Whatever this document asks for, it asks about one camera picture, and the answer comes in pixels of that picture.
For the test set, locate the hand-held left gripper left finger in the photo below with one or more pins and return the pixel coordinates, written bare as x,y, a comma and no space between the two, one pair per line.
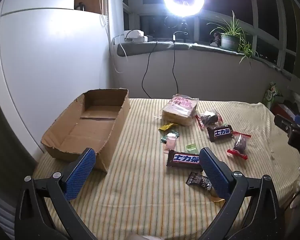
80,172

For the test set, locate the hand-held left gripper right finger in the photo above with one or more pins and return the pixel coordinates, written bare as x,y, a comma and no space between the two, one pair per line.
212,172

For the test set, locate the brown chocolate bar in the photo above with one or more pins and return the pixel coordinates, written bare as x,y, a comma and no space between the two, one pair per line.
220,133
182,158

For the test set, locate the cardboard box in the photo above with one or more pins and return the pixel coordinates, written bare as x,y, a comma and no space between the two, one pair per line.
95,127

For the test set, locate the dark cake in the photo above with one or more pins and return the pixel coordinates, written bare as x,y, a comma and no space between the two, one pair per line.
210,118
240,143

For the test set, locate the green square candy packet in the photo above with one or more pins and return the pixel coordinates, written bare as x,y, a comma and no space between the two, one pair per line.
170,136

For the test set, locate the red box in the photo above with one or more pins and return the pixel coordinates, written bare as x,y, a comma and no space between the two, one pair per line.
282,108

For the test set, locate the black candy wrapper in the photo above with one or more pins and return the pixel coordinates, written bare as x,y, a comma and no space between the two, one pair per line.
197,180

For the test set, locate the light green candy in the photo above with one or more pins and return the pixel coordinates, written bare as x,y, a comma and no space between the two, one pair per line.
192,148

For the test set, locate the pale pink candy wrapper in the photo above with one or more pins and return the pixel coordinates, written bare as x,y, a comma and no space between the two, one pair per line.
170,146

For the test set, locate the striped bed sheet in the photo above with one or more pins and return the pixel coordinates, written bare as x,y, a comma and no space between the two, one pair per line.
140,180

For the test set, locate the yellow candy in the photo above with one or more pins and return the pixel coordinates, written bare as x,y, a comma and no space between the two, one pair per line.
168,126

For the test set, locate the sliced bread in clear bag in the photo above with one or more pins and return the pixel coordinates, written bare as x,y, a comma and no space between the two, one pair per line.
180,107

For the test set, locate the potted spider plant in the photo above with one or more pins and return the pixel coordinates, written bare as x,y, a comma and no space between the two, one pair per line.
228,41

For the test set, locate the white wardrobe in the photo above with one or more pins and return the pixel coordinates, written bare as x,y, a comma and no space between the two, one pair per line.
52,67

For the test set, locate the grey windowsill cover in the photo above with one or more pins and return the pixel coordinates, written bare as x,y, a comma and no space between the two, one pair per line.
140,48

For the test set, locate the white device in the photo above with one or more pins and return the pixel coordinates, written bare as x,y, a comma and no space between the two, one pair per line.
133,36

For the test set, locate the window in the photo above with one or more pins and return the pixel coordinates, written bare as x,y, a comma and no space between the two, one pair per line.
155,25

